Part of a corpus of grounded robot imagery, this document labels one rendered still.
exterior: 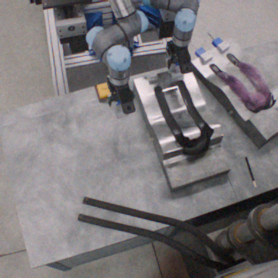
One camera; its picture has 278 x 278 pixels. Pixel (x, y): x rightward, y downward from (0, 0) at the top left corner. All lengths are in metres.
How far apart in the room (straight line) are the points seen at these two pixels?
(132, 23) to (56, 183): 0.72
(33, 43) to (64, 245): 1.79
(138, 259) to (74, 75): 1.21
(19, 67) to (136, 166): 1.51
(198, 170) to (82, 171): 0.48
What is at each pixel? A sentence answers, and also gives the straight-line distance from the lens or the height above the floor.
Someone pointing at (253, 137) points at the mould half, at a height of 0.84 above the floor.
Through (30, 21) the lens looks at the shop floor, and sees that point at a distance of 3.12.
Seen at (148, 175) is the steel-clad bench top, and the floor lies 0.80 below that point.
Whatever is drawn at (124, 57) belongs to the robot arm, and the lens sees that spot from 1.26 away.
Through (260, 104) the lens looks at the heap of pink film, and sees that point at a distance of 1.74.
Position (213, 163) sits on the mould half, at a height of 0.86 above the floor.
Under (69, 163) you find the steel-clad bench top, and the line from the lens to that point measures 1.65.
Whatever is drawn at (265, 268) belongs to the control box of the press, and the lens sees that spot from 0.94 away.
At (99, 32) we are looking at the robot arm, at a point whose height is 1.28.
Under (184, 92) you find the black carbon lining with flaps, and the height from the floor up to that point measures 0.88.
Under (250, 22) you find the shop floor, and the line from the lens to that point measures 3.21.
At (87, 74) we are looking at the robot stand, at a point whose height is 0.21.
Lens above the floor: 2.35
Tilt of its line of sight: 68 degrees down
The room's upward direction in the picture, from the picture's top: 6 degrees clockwise
